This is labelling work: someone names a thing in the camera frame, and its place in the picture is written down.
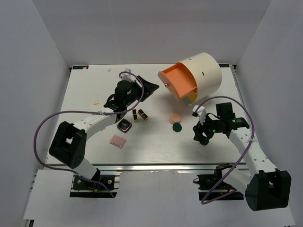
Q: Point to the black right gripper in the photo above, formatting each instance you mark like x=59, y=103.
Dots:
x=199, y=129

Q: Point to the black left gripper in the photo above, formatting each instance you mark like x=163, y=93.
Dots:
x=148, y=89

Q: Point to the gold black lipstick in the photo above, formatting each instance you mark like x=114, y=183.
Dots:
x=143, y=114
x=135, y=116

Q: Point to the orange top drawer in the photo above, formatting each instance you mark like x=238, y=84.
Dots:
x=178, y=80

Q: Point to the dark green powder puff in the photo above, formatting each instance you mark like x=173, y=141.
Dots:
x=177, y=127

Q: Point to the peach round powder puff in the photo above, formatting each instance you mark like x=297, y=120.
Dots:
x=176, y=117

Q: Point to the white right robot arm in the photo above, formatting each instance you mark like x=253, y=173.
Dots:
x=265, y=188

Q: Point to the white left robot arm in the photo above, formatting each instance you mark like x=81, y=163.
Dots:
x=69, y=143

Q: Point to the pink square makeup sponge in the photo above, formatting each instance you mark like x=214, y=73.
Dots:
x=117, y=141

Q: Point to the black square compact case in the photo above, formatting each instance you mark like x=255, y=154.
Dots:
x=124, y=125

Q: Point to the round cream drawer organizer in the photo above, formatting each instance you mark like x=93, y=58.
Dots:
x=206, y=72

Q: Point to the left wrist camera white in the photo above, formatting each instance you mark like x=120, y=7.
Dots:
x=126, y=76

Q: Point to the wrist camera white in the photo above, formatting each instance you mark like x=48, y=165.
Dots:
x=199, y=111
x=126, y=76

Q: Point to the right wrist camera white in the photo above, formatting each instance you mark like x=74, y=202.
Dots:
x=199, y=111

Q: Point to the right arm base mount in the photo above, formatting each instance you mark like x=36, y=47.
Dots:
x=206, y=181

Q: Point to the aluminium table front rail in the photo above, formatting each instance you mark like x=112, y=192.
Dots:
x=157, y=167

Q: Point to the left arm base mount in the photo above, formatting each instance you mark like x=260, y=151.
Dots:
x=81, y=188

